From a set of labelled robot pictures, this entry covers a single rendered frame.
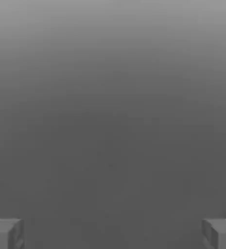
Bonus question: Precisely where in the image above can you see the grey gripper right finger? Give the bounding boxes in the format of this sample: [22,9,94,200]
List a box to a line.
[201,217,226,249]

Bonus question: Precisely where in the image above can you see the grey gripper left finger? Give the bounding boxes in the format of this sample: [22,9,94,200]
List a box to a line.
[0,217,25,249]

